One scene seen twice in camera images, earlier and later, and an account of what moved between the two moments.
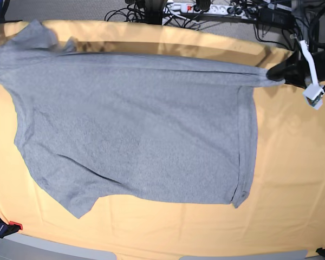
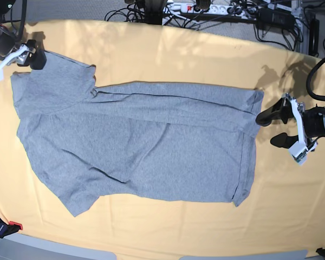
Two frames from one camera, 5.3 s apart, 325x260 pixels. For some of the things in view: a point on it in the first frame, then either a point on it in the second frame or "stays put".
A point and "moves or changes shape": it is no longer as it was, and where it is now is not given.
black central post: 153,11 stays put
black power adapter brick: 275,18 stays put
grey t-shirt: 150,128 moves or changes shape
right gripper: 322,65 -> 312,123
